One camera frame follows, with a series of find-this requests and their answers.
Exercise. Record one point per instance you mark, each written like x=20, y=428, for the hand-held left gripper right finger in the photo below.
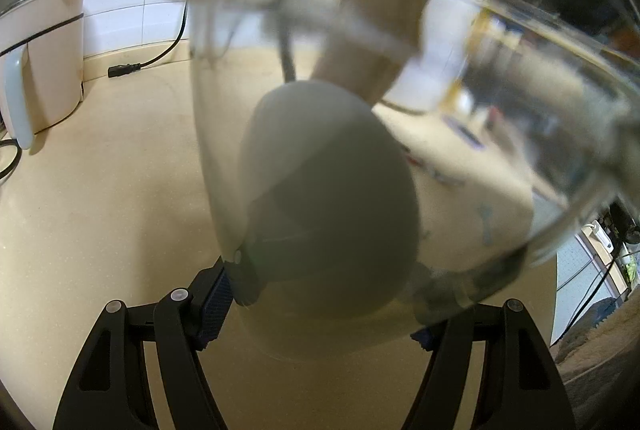
x=500, y=360

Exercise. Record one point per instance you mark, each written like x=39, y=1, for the grey fuzzy rug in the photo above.
x=595, y=350

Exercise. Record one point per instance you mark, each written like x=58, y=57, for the white electric pot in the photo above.
x=45, y=60

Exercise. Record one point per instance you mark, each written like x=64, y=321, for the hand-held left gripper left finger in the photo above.
x=215, y=305

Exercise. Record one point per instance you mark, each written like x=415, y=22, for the wooden spoon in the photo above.
x=395, y=0

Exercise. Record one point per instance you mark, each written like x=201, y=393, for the large white spoon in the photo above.
x=325, y=190

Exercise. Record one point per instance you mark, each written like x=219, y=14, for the white power strip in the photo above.
x=599, y=235

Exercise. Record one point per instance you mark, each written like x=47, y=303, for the clear glass jar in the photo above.
x=215, y=150

